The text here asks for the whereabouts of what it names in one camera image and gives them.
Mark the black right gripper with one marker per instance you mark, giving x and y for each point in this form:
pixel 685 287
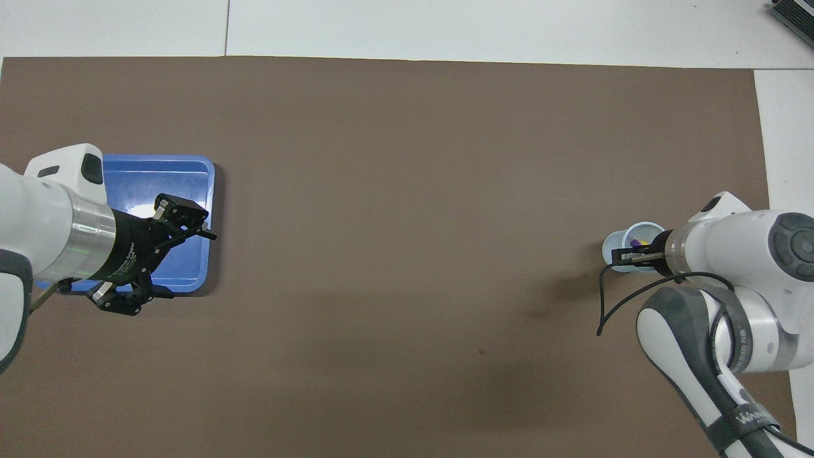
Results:
pixel 661 254

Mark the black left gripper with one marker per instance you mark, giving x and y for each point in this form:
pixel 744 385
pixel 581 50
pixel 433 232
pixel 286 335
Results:
pixel 137 248

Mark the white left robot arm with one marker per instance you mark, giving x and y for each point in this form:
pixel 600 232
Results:
pixel 44 216

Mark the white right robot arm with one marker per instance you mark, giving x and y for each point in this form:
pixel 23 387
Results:
pixel 731 254

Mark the blue plastic tray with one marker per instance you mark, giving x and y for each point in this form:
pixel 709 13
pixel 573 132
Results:
pixel 191 267

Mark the translucent plastic cup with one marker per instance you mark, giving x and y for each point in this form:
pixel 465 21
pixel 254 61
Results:
pixel 615 245

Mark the brown table mat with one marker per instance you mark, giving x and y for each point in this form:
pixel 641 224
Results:
pixel 407 191

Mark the grey ribbed device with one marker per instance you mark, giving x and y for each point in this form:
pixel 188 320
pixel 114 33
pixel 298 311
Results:
pixel 795 14

